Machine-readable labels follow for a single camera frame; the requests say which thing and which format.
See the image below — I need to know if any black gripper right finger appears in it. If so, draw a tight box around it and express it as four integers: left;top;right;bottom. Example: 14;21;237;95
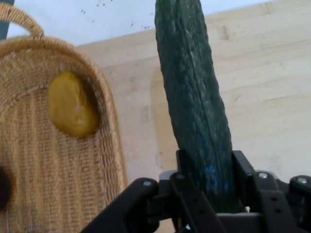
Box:
231;150;311;233

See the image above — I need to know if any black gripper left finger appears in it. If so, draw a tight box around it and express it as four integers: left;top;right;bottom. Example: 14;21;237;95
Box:
82;150;227;233

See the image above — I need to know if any dark green cucumber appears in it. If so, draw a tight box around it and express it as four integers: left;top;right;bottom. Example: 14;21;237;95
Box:
154;0;246;215

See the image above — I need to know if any woven wicker basket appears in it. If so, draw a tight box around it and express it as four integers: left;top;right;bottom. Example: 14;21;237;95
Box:
0;3;129;233

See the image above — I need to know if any yellow potato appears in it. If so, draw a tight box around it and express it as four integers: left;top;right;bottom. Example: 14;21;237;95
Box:
47;70;101;138

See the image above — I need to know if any dark round object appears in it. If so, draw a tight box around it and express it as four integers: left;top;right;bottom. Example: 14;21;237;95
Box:
0;166;12;212

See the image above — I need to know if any dark teal post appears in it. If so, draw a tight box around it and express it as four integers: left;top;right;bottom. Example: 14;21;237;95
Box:
0;0;16;41

